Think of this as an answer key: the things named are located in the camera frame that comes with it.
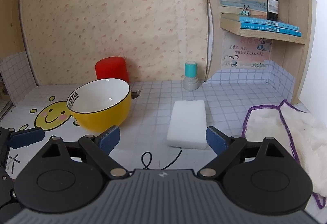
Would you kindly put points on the white towel purple edge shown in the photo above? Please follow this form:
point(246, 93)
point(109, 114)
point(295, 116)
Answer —
point(301, 132)

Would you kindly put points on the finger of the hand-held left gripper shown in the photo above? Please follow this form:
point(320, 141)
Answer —
point(25, 137)

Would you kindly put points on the yellow bowl white inside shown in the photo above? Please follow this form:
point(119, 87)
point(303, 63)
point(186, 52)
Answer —
point(102, 116)

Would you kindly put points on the pink cartoon wall poster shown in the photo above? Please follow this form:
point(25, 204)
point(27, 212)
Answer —
point(245, 55)

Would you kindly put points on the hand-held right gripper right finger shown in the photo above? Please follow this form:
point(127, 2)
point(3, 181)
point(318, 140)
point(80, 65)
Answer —
point(216, 141)

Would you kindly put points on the white sponge block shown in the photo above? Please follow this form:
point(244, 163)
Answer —
point(187, 122)

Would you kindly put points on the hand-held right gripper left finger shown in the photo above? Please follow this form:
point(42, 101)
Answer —
point(111, 138)

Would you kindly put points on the blue book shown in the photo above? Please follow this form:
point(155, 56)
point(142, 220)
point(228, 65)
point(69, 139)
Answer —
point(268, 22)
point(268, 29)

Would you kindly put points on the red cylindrical speaker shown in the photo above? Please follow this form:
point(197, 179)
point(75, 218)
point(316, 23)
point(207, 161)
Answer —
point(111, 68)

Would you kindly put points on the black binder clip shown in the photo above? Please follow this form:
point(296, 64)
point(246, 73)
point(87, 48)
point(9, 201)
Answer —
point(244, 12)

